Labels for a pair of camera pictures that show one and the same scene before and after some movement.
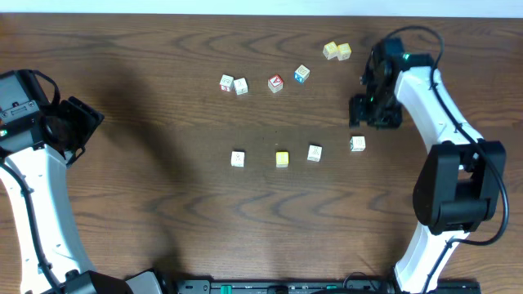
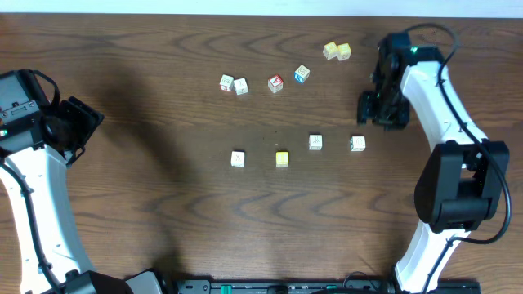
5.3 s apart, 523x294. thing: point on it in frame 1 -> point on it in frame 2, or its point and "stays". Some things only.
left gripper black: [82, 118] stays
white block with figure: [315, 153] -> [315, 142]
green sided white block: [357, 144] stays
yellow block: [282, 159] stays
